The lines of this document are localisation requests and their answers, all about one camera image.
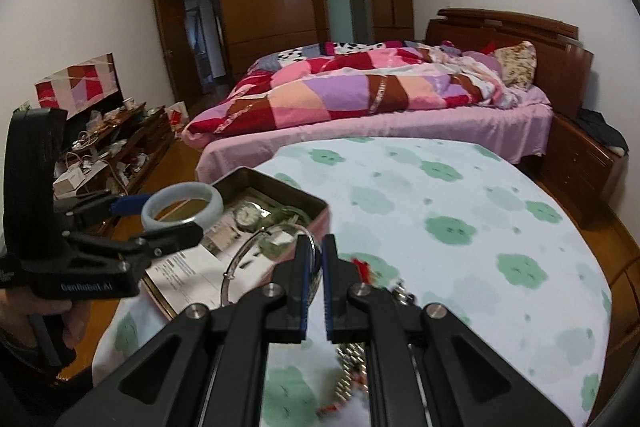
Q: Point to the green jade jewelry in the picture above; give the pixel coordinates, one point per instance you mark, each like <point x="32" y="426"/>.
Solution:
<point x="275" y="247"/>

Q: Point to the bed with pink sheet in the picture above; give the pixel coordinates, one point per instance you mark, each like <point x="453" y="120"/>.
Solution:
<point x="475" y="127"/>

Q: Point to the white cardboard box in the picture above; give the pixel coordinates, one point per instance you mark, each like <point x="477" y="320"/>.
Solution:
<point x="75" y="179"/>

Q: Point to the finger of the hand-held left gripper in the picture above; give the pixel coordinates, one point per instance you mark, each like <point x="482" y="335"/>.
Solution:
<point x="170" y="239"/>
<point x="132" y="203"/>

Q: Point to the red tassel pendant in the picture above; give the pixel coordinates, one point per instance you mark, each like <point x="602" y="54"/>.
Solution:
<point x="361" y="271"/>

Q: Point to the person's left hand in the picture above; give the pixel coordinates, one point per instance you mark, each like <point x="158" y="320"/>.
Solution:
<point x="75" y="322"/>

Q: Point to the silver bangle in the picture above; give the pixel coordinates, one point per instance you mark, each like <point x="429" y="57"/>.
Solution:
<point x="228" y="278"/>

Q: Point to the wooden television stand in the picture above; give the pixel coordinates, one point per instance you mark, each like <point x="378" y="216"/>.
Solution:
<point x="145" y="142"/>

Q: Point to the brown wooden wardrobe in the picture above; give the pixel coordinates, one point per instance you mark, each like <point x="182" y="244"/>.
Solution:
<point x="280" y="32"/>

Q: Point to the pink tin box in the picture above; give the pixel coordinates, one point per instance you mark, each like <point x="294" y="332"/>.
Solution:
<point x="320" y="217"/>

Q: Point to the dark clothing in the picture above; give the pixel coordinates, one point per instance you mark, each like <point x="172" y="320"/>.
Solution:
<point x="600" y="129"/>

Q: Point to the floral pillow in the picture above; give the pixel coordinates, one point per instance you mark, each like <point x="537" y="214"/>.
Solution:
<point x="517" y="64"/>

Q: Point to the pale jade bangle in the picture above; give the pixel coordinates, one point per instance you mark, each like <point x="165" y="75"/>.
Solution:
<point x="150" y="214"/>

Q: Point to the wooden headboard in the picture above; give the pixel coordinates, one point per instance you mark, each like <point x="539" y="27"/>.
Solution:
<point x="550" y="57"/>

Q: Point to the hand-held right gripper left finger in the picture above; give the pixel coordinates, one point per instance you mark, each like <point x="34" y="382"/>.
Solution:
<point x="301" y="287"/>

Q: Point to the wooden nightstand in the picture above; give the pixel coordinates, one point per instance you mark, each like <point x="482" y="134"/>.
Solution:
<point x="575" y="172"/>

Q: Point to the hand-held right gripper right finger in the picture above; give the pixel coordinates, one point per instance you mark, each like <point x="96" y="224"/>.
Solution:
<point x="329" y="292"/>

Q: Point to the silver wristwatch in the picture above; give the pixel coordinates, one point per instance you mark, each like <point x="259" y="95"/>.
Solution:
<point x="246" y="216"/>

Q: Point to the red and white bag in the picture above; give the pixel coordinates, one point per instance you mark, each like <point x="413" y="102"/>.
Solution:
<point x="177" y="117"/>

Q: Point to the cloth covered television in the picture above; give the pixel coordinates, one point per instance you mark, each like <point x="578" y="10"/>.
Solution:
<point x="75" y="84"/>

